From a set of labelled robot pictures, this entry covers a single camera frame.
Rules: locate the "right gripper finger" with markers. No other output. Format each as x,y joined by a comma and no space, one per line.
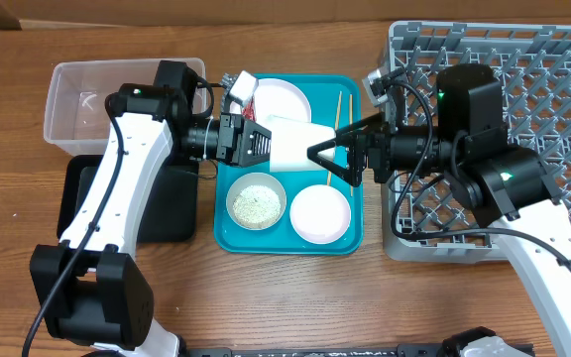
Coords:
367,125
352,172

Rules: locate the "clear plastic waste bin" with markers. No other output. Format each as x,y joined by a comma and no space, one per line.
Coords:
75,115

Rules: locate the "grey bowl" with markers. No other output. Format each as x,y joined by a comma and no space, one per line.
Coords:
255,179

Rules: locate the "teal serving tray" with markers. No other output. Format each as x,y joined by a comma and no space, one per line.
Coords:
322,91

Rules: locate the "wooden chopstick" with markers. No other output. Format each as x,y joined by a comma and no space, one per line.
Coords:
336,127

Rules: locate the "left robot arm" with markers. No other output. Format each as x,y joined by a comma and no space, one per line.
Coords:
90,289

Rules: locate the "large white plate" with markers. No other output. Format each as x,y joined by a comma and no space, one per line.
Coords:
279,98

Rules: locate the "white cup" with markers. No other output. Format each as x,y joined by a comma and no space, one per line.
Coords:
290,142

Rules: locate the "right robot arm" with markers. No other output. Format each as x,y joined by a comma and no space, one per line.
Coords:
509,189

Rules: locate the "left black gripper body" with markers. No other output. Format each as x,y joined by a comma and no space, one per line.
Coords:
231,140

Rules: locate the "grey dishwasher rack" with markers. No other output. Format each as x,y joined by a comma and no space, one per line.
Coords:
533,65

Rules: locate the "white pink bowl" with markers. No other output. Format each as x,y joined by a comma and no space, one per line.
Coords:
320,214

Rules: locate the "red snack wrapper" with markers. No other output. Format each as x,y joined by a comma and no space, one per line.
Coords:
249,111

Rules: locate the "black plastic tray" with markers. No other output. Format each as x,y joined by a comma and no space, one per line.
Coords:
170,213

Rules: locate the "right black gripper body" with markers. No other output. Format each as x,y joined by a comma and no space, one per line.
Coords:
361,155

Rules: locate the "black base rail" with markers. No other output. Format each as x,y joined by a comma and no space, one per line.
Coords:
402,350

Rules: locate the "white rice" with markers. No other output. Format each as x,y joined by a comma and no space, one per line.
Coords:
256,207

